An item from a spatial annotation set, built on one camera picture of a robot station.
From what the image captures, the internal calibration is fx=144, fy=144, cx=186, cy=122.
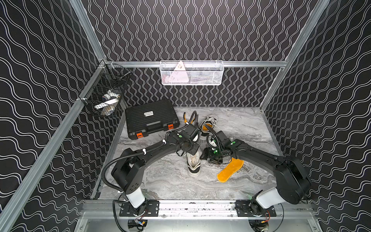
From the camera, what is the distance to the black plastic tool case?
3.28ft

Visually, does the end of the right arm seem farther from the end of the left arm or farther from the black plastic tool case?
the black plastic tool case

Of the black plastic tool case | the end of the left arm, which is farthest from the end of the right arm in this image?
the black plastic tool case

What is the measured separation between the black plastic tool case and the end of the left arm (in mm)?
319

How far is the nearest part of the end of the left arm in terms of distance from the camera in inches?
24.5
